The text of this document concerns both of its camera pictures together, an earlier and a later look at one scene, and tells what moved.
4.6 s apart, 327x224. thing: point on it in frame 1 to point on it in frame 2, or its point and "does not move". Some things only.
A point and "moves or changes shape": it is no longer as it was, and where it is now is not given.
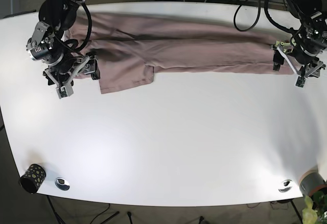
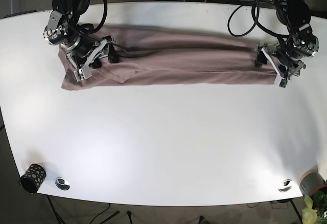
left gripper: [60, 75] to [99, 49]
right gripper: [311, 68] to [284, 58]
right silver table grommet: [285, 185] does not move
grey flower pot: [310, 180] does not move
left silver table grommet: [62, 184] does not move
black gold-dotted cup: [32, 178] does not move
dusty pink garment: [126, 51] moves or changes shape
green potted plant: [315, 209] does not move
